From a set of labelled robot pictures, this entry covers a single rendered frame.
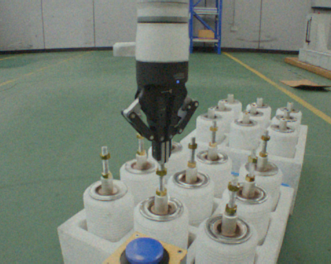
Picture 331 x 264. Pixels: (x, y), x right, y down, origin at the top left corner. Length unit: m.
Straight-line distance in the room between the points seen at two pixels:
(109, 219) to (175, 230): 0.13
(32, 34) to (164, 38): 7.02
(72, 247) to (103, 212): 0.11
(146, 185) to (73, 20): 6.48
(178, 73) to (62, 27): 6.71
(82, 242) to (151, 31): 0.39
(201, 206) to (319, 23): 4.45
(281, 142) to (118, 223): 0.56
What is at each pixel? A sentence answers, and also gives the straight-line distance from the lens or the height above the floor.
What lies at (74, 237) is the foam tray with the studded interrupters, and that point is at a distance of 0.59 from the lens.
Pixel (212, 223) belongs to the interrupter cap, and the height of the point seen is 0.25.
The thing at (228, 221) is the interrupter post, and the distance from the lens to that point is 0.47.
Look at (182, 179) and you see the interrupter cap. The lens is 0.61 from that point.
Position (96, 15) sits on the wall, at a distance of 6.84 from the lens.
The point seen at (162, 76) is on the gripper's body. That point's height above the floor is 0.48.
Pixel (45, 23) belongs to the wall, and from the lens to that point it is 7.23.
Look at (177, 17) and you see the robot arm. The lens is 0.40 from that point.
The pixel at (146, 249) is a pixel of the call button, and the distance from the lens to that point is 0.33.
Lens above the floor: 0.55
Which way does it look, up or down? 20 degrees down
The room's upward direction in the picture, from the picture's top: straight up
